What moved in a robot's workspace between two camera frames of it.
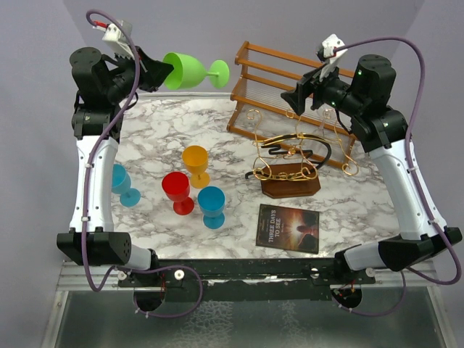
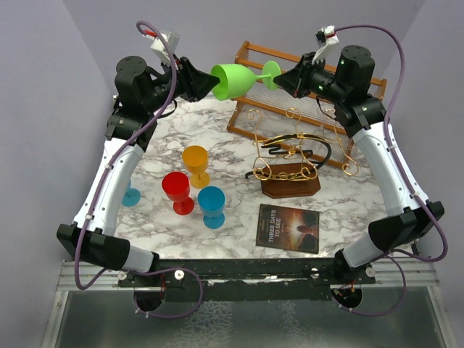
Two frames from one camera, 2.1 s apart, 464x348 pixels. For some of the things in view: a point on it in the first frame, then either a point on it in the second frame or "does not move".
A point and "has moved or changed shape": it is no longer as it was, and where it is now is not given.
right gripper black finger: x=296 y=98 to x=296 y=80
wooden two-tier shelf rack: x=257 y=109 does not move
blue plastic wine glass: x=211 y=200 does not move
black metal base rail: x=287 y=279 does not move
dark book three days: x=288 y=228 does not move
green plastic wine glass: x=188 y=73 has moved or changed shape
